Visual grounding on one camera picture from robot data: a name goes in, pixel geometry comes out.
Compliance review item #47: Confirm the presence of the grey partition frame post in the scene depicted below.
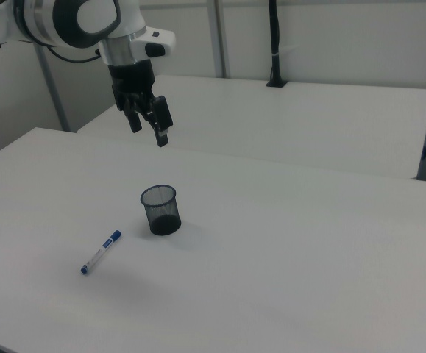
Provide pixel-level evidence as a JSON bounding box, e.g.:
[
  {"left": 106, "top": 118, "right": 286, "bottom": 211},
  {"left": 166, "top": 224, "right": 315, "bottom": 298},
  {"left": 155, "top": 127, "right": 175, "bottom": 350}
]
[
  {"left": 206, "top": 0, "right": 232, "bottom": 79},
  {"left": 33, "top": 43, "right": 71, "bottom": 132}
]

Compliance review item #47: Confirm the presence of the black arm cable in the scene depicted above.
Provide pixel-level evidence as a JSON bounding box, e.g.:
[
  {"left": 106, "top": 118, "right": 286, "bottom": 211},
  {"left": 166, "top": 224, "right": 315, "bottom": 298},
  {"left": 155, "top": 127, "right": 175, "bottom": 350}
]
[{"left": 49, "top": 46, "right": 102, "bottom": 64}]

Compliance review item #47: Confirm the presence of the white side table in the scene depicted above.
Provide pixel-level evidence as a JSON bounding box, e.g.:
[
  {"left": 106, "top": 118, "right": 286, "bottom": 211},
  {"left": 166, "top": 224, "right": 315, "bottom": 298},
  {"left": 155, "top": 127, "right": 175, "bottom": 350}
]
[{"left": 77, "top": 74, "right": 426, "bottom": 181}]

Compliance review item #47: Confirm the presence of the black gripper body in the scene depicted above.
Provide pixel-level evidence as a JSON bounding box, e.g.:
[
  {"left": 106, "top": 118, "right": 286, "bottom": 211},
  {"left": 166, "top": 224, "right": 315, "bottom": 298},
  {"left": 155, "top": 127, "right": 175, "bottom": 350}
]
[{"left": 108, "top": 59, "right": 159, "bottom": 123}]

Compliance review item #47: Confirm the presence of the black camera pole with foot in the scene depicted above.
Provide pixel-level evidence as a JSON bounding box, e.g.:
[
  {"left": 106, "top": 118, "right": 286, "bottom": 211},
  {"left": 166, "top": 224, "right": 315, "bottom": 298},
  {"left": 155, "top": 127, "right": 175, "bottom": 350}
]
[{"left": 266, "top": 0, "right": 289, "bottom": 88}]

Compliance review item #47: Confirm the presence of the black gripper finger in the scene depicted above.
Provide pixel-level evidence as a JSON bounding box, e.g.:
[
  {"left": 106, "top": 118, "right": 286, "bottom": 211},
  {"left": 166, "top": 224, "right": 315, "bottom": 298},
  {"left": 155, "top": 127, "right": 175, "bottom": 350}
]
[
  {"left": 125, "top": 108, "right": 143, "bottom": 134},
  {"left": 146, "top": 95, "right": 174, "bottom": 149}
]

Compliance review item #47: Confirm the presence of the blue and white marker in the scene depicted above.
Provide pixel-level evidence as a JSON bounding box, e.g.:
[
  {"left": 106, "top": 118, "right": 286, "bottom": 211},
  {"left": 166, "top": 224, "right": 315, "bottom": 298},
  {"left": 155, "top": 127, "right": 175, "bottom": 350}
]
[{"left": 79, "top": 229, "right": 122, "bottom": 276}]

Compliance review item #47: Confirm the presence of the black mesh pen cup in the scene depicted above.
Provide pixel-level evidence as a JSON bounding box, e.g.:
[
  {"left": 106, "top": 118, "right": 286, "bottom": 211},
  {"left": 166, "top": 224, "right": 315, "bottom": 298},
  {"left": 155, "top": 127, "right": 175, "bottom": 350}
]
[{"left": 140, "top": 185, "right": 182, "bottom": 237}]

